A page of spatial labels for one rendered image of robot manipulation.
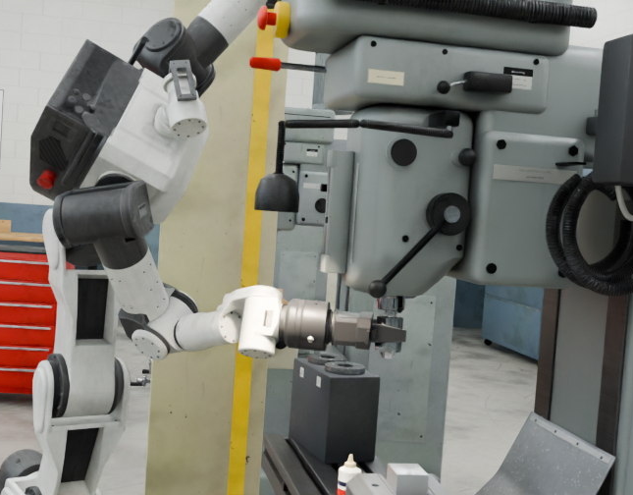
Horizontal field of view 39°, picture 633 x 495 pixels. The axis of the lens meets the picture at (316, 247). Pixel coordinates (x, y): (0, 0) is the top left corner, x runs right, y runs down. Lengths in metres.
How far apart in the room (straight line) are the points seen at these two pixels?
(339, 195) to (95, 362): 0.76
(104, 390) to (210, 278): 1.28
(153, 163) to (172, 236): 1.55
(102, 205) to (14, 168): 8.97
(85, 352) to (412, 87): 0.96
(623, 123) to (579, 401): 0.61
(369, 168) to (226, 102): 1.82
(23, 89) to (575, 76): 9.33
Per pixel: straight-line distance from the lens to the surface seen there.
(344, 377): 1.92
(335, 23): 1.43
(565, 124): 1.57
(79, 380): 2.02
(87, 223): 1.60
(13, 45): 10.67
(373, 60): 1.45
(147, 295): 1.71
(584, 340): 1.72
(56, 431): 2.06
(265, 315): 1.57
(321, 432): 1.96
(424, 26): 1.47
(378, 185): 1.47
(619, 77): 1.35
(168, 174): 1.68
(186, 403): 3.32
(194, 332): 1.70
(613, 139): 1.34
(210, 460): 3.38
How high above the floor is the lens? 1.46
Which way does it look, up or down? 3 degrees down
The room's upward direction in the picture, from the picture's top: 4 degrees clockwise
